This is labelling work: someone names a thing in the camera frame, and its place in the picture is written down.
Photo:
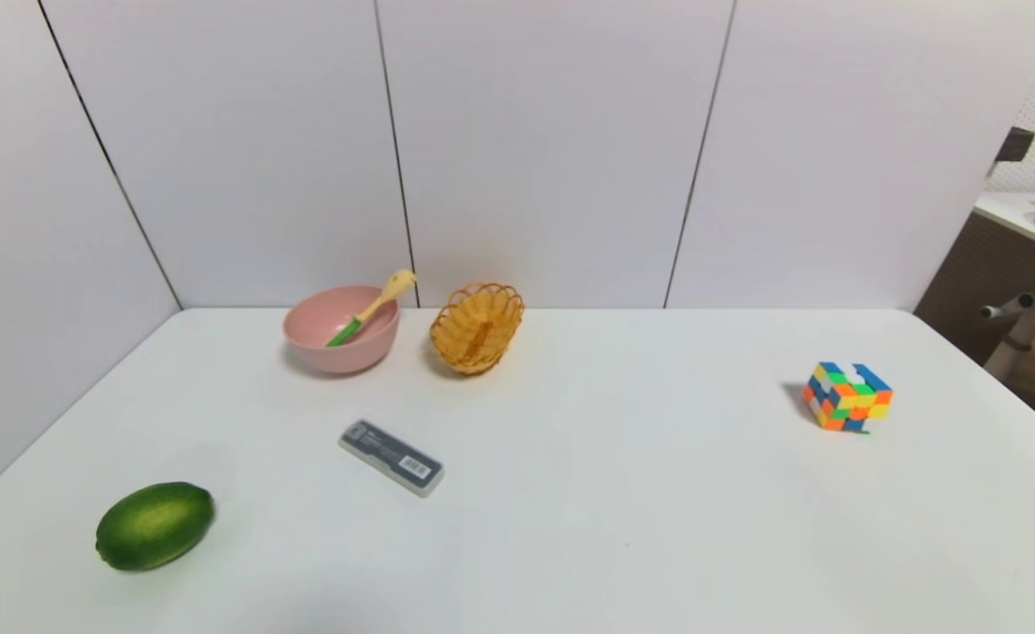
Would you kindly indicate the white side table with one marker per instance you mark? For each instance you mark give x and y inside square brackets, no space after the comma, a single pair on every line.
[1010,211]

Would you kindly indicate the brown perforated panel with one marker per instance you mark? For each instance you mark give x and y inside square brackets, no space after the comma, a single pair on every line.
[966,282]

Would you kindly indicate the green oval fruit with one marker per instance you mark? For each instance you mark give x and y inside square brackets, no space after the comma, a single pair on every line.
[155,526]

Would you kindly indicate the colourful puzzle cube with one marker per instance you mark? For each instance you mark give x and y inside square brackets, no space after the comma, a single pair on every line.
[847,398]

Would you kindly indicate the grey case with barcode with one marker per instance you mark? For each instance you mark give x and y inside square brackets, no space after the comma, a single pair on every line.
[391,457]

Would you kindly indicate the black box on pole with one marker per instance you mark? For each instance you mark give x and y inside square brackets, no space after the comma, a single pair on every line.
[1015,143]

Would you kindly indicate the pink plastic bowl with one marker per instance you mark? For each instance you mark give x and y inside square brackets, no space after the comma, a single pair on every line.
[341,339]

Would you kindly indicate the yellow woven wicker basket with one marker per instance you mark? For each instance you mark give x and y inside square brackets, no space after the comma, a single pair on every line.
[475,330]

